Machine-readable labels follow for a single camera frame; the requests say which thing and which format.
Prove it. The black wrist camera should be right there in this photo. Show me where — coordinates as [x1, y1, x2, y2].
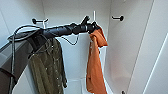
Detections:
[80, 14, 91, 26]

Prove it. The white wardrobe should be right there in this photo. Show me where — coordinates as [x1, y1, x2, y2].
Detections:
[0, 0, 134, 94]

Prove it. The black clothes hook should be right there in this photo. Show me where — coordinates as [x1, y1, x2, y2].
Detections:
[31, 17, 42, 25]
[111, 14, 125, 22]

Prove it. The small dark door hinge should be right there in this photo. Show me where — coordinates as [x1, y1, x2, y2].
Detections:
[120, 89, 128, 94]

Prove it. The white hanger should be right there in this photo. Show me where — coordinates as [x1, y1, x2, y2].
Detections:
[39, 18, 50, 30]

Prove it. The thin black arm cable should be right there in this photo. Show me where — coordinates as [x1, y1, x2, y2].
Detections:
[9, 24, 81, 94]

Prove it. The white inner shelf unit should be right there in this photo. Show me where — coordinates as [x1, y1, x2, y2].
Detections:
[63, 77, 113, 94]

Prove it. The black hanging garment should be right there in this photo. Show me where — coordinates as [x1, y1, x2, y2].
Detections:
[27, 37, 69, 94]

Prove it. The orange hooded sweater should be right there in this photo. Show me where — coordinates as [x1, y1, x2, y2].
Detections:
[85, 26, 110, 94]

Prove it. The white wardrobe door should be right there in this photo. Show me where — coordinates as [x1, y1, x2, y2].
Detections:
[128, 0, 168, 94]

